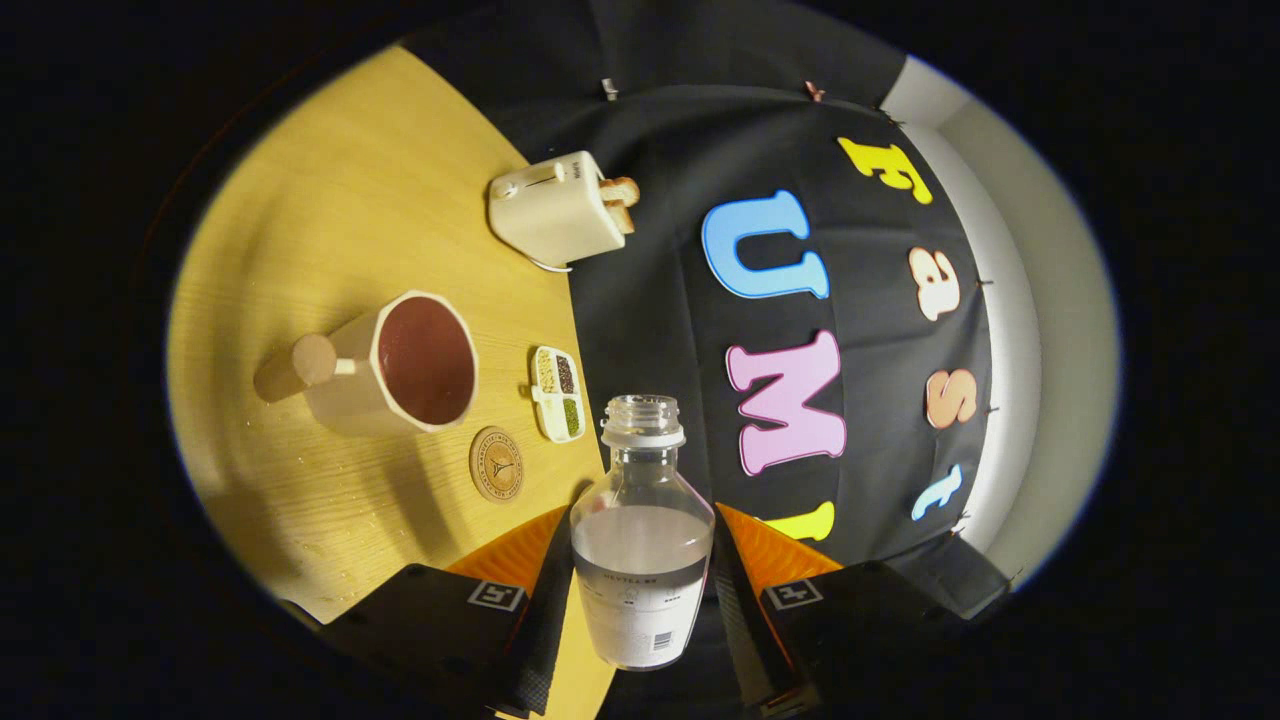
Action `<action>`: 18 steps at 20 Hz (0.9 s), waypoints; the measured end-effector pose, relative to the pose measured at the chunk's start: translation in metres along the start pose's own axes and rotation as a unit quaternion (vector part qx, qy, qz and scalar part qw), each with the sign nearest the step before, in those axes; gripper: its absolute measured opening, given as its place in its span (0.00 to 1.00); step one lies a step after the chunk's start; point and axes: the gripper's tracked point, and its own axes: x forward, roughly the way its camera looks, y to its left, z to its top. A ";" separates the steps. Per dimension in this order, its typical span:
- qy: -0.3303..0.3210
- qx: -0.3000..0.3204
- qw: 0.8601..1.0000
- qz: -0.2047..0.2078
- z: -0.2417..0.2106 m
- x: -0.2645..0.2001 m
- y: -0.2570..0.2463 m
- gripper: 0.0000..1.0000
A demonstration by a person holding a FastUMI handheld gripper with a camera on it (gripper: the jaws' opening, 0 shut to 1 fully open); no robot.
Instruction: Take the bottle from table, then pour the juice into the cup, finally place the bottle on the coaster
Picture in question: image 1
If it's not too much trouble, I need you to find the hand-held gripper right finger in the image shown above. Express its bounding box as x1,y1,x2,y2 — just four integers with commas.
712,503,1011,719

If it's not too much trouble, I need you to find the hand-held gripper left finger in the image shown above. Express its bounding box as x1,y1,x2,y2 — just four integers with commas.
285,505,576,719

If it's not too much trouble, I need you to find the clear juice bottle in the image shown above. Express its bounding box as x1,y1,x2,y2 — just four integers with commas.
570,394,717,672

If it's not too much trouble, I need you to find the round wooden coaster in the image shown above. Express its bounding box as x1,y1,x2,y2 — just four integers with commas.
469,426,524,504

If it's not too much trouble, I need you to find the cream cup with wooden handle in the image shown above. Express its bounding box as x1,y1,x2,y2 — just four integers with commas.
253,290,480,438

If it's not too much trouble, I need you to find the white divided bean dish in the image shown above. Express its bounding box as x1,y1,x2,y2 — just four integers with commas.
529,345,586,444

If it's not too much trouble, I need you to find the cream toaster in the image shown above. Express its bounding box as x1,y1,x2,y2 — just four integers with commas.
487,150,629,268

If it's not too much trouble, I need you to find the wooden table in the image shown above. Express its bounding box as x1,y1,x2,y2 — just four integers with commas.
165,42,621,720

